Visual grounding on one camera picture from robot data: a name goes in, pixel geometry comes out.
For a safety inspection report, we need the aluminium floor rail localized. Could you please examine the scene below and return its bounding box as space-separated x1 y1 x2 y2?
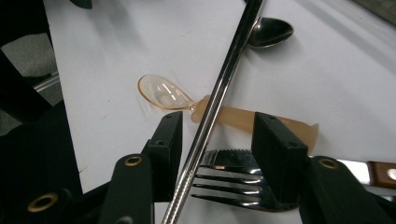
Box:
32 72 61 93

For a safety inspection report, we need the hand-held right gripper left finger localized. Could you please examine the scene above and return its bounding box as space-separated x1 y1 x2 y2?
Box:
141 111 185 203

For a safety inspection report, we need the white table mat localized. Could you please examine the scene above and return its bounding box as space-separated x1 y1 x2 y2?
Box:
43 0 396 224

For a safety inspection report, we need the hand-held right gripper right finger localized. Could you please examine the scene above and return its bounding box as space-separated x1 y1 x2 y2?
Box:
251 111 311 205

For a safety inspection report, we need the wooden-handled knife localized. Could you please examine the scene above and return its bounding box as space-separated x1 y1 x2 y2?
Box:
200 148 396 189

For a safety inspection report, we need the metal chopstick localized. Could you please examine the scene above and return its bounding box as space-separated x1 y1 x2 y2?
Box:
161 0 265 224

